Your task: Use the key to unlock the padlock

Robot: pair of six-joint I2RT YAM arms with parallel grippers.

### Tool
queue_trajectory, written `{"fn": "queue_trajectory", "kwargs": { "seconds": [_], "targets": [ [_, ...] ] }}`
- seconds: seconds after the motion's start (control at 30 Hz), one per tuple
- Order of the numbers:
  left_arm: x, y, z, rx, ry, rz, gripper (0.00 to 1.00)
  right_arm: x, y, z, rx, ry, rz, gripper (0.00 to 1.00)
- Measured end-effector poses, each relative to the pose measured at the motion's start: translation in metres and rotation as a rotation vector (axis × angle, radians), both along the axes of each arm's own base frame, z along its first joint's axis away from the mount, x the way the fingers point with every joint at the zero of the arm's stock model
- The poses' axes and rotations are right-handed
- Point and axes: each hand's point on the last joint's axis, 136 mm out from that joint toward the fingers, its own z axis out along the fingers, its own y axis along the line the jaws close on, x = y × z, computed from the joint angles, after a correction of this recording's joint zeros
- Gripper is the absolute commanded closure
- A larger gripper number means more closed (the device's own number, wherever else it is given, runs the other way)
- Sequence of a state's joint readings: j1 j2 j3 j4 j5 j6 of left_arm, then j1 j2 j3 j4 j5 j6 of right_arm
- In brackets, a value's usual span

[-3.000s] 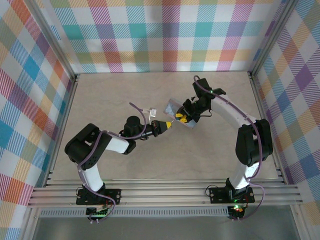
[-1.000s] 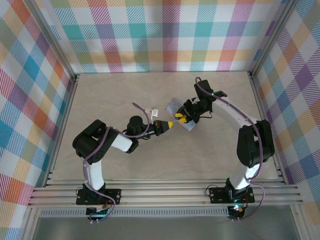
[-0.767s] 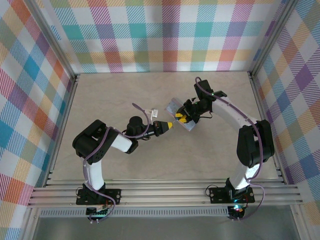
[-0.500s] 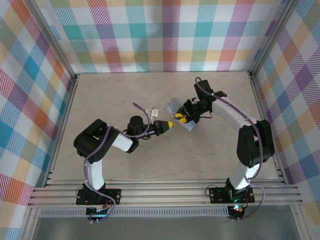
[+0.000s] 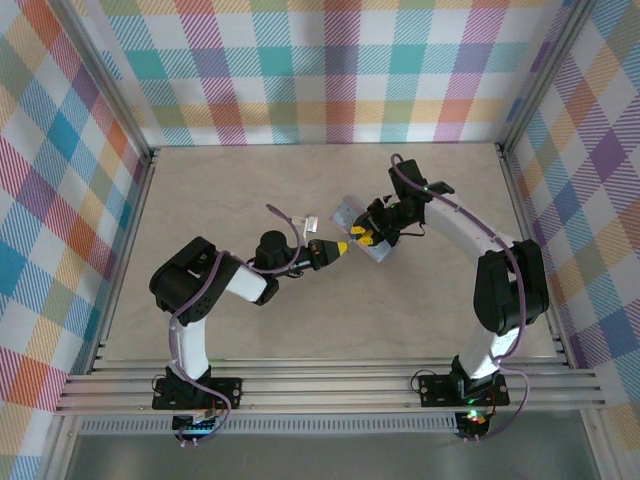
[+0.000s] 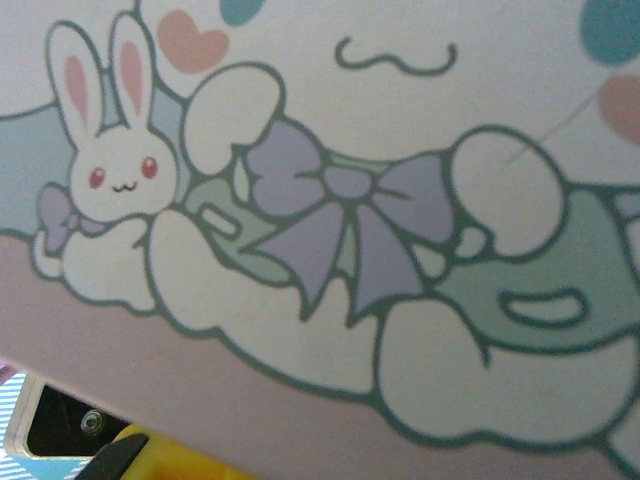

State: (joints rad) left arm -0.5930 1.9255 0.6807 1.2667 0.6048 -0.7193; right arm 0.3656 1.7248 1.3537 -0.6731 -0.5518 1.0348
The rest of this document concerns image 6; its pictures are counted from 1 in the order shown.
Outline grey plaid cloth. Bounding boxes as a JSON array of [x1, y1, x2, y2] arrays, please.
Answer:
[[0, 0, 640, 480]]

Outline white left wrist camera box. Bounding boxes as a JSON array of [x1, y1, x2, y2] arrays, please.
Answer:
[[2, 372, 134, 459]]

